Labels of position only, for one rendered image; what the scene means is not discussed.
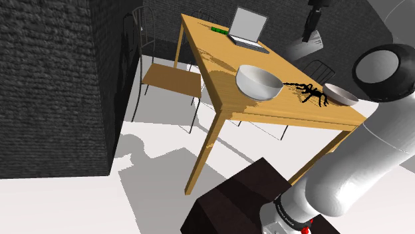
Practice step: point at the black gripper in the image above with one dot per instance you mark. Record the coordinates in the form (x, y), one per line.
(312, 26)

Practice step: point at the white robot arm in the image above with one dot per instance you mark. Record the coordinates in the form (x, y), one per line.
(356, 168)

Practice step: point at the grey open laptop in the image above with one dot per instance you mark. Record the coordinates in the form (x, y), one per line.
(248, 24)

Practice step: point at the black scorpion figure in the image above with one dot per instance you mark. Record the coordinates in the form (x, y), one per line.
(310, 91)

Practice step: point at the small white bowl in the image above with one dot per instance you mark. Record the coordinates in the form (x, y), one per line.
(340, 96)

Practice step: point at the large white bowl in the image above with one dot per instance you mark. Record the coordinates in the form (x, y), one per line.
(256, 85)

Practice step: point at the green marker pen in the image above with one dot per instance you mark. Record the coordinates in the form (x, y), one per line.
(220, 30)

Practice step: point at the wooden table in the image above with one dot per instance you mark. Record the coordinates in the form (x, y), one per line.
(220, 64)

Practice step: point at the dark brown robot stand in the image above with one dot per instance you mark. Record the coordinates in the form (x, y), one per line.
(240, 197)

